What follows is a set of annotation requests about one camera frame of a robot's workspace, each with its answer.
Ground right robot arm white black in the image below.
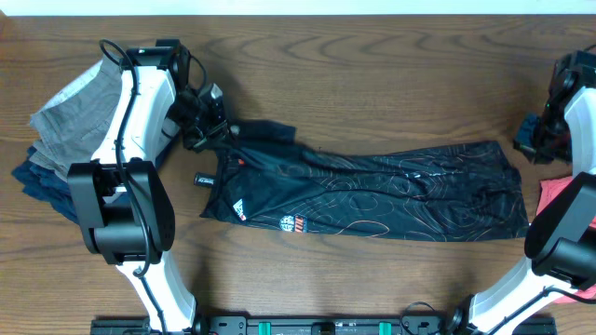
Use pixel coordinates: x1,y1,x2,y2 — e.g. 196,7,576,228
443,46,595,335

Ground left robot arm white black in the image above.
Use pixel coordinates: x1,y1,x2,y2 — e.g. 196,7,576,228
67,39,232,334

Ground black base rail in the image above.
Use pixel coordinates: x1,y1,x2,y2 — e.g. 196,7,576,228
89,315,558,335

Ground folded navy blue garment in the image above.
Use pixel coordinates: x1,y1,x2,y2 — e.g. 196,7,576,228
11,139,102,224

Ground red printed t-shirt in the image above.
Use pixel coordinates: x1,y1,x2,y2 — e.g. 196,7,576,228
535,175,596,305

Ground black cycling jersey orange lines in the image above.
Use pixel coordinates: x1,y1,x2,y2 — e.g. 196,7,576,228
203,121,530,242

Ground folded grey trousers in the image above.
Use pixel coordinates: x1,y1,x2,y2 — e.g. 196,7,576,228
28,55,183,183

